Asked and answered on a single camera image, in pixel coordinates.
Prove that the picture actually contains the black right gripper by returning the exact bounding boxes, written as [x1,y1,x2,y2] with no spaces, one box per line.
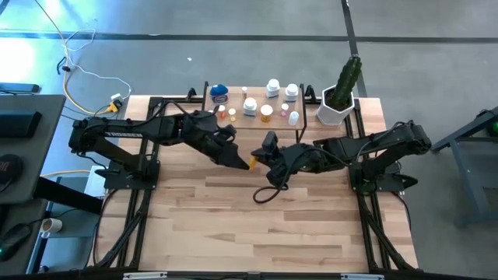
[251,143,331,187]

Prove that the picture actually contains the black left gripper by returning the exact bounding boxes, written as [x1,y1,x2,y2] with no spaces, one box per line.
[182,110,251,169]

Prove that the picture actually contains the large amber pill bottle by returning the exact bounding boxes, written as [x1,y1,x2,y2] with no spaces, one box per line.
[259,103,275,124]

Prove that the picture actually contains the white melatonin bottle blue label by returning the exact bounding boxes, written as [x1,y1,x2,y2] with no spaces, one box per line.
[284,82,300,103]
[243,96,258,118]
[265,78,281,99]

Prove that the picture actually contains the Tums bottle blue cap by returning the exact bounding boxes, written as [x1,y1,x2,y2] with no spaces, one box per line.
[209,83,230,105]

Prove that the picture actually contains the white planter pot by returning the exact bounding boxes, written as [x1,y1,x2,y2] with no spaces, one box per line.
[315,84,356,127]

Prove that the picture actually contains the green cactus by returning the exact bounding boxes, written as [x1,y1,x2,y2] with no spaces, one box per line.
[329,55,363,108]

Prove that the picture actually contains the white box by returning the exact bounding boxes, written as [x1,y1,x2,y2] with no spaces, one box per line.
[83,165,108,198]

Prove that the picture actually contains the black desk leg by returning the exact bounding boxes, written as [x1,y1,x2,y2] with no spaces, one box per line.
[33,177,104,215]

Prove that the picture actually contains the white paper cup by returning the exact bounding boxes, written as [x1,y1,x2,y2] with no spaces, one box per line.
[40,217,63,239]

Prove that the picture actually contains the grey desk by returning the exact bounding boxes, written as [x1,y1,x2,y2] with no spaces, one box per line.
[0,93,67,205]

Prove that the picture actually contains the black flat device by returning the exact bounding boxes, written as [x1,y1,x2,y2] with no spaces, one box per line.
[0,110,43,139]

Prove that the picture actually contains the round black object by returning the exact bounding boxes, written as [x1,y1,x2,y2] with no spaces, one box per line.
[0,153,23,186]

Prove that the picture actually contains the black computer mouse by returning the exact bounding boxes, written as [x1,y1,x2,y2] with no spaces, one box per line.
[0,223,32,261]

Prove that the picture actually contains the wooden shelf black frame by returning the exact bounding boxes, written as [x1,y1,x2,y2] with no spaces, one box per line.
[202,80,308,144]

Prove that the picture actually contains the black looping camera cable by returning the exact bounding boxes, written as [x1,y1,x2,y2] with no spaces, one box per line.
[251,153,331,205]

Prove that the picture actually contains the black table frame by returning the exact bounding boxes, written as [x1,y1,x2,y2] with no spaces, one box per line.
[87,95,498,280]

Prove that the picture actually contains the silver bracket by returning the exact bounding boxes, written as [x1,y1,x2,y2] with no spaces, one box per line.
[122,271,168,280]
[340,273,384,280]

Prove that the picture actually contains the white floor cable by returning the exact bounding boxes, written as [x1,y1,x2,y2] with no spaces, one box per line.
[61,29,132,103]

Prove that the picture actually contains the yellow floor cable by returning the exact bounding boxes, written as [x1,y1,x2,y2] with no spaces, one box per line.
[33,0,117,116]

